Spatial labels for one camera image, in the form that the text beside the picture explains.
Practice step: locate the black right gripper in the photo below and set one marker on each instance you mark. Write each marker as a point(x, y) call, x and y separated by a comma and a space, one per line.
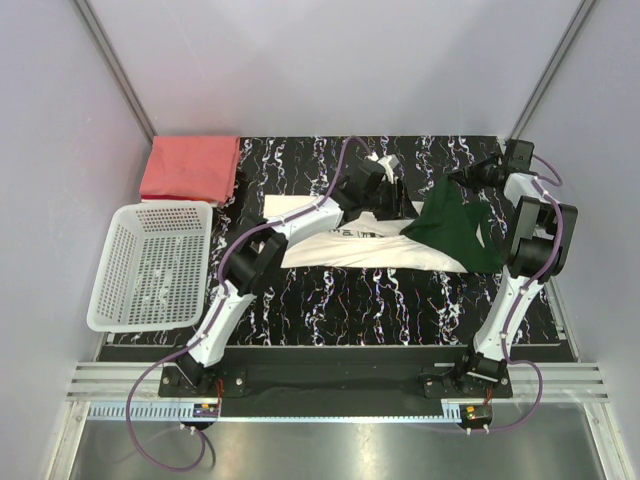
point(467, 175)

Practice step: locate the left small circuit board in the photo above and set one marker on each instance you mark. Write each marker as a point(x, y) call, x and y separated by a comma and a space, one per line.
point(206, 410)

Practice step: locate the white and green raglan t-shirt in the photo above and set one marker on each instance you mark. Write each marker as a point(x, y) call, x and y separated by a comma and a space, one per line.
point(451, 234)

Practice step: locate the right small circuit board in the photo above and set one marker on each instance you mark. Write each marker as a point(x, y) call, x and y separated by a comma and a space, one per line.
point(477, 413)

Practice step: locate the aluminium frame post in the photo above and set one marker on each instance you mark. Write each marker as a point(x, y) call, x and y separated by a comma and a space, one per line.
point(575, 26)
point(106, 50)

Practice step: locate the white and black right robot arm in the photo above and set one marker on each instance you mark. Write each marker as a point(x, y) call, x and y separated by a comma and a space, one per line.
point(537, 245)

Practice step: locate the slotted aluminium front rail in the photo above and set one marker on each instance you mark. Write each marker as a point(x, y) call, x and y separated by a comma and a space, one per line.
point(116, 391)

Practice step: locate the folded pink t-shirt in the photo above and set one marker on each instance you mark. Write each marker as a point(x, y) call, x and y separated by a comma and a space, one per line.
point(200, 168)

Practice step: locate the right aluminium frame post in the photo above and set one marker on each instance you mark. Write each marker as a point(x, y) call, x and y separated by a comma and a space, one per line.
point(575, 26)

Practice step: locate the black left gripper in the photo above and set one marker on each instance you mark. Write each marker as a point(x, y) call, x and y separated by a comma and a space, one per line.
point(399, 209)

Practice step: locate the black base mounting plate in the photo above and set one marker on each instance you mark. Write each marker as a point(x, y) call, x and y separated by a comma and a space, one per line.
point(329, 382)

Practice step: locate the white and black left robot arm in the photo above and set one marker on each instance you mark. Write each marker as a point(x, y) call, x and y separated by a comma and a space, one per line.
point(248, 265)

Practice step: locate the folded white t-shirt under stack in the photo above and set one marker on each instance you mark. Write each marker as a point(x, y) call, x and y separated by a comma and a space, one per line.
point(213, 204)

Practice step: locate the white perforated plastic basket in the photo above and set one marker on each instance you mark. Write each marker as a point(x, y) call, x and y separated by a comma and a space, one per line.
point(153, 268)

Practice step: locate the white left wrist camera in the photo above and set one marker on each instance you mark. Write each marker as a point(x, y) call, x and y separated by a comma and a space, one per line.
point(389, 164)

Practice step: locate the left aluminium frame post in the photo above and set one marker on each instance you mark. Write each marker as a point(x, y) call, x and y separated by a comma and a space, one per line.
point(106, 50)

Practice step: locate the small circuit board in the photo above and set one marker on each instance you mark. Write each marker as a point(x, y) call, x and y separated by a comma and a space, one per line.
point(477, 413)
point(206, 410)

